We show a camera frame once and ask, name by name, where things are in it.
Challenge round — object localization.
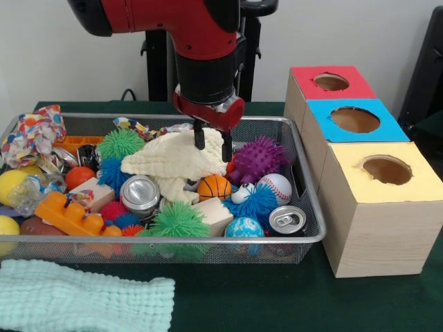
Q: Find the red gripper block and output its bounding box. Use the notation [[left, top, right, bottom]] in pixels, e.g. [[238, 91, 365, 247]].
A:
[[172, 84, 246, 160]]

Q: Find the cream yellow muslin cloth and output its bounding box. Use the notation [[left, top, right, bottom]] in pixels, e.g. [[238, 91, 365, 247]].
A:
[[121, 129, 230, 206]]

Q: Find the purple spiky ball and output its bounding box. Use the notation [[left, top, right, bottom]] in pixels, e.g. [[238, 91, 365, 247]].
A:
[[228, 136, 288, 186]]

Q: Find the mint green muslin cloth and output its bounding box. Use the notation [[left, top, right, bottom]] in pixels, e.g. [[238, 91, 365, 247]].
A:
[[0, 259, 176, 332]]

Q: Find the clear mesh bin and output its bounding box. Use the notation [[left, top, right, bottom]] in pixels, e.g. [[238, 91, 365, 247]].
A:
[[0, 111, 327, 265]]

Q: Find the wooden box with three holes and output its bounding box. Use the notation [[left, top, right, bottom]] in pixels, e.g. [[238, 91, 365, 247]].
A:
[[284, 65, 443, 279]]

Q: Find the small orange basketball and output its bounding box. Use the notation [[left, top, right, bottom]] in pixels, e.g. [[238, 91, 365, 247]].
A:
[[197, 175, 233, 203]]

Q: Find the blue spiky ball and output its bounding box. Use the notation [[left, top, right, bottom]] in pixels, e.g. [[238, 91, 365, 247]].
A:
[[223, 183, 279, 229]]

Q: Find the white baseball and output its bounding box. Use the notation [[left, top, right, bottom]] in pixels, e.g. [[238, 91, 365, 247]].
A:
[[257, 174, 293, 207]]

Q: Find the large green spiky ball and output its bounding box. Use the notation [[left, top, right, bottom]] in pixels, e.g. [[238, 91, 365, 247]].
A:
[[142, 203, 210, 241]]

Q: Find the small green spiky ball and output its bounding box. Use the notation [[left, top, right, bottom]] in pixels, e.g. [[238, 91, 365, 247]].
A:
[[97, 129, 146, 162]]

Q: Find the small globe ball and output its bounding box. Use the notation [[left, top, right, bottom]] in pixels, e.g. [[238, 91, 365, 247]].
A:
[[224, 218, 264, 240]]

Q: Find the silver can with pull tab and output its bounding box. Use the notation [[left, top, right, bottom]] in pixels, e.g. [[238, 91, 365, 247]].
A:
[[269, 207, 307, 238]]

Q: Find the dark green table cloth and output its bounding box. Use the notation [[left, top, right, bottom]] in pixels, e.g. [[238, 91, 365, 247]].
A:
[[0, 100, 443, 332]]

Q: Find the black chair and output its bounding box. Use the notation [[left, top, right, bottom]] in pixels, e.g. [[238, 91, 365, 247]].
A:
[[398, 6, 443, 136]]

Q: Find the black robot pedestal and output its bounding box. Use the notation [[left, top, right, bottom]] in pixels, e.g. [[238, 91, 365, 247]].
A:
[[141, 0, 279, 103]]

